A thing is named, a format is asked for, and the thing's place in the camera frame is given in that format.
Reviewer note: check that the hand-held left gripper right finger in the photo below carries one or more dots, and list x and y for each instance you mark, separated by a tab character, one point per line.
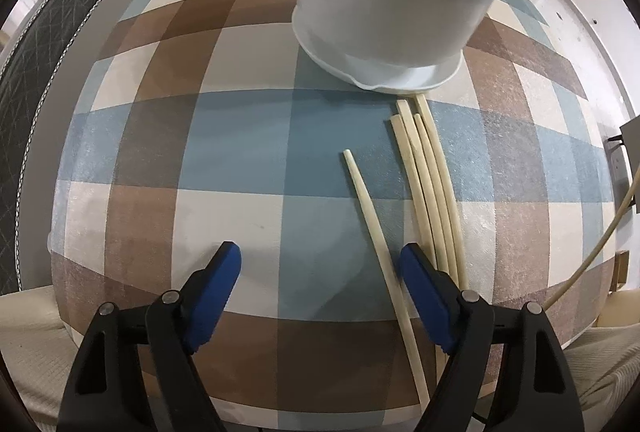
425	297

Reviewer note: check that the cream knit cloth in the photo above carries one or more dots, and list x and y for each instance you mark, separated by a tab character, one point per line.
605	352
35	352

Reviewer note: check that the white grey utensil holder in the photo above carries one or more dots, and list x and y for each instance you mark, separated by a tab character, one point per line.
390	1

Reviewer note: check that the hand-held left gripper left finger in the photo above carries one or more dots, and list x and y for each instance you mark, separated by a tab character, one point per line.
215	292

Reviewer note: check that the plaid tablecloth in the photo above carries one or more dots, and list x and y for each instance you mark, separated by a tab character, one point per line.
225	136

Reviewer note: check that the dark grey mattress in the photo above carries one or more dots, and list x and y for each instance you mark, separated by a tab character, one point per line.
45	61

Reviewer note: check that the brown cardboard box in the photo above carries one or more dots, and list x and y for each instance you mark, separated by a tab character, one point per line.
621	272

